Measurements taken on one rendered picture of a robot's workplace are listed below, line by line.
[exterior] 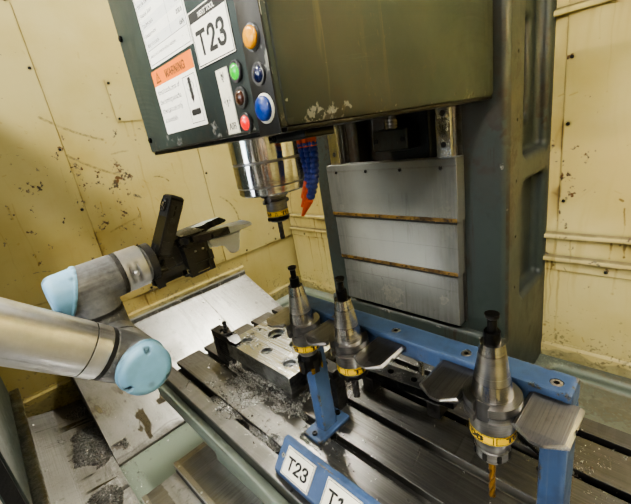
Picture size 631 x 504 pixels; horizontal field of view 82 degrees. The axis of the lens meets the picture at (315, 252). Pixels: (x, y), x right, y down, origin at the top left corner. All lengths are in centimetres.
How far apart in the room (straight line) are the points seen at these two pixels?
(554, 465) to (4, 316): 66
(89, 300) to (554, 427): 65
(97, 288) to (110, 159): 112
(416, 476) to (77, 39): 178
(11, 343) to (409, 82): 67
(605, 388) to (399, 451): 92
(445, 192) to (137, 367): 85
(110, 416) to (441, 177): 137
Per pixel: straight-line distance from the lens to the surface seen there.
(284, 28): 50
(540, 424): 48
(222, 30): 56
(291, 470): 82
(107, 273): 68
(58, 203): 171
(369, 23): 63
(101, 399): 164
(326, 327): 64
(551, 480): 60
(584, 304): 152
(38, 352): 55
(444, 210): 108
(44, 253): 172
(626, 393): 160
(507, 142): 105
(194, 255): 73
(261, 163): 78
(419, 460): 85
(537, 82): 136
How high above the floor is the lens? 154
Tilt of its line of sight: 18 degrees down
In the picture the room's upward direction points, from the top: 10 degrees counter-clockwise
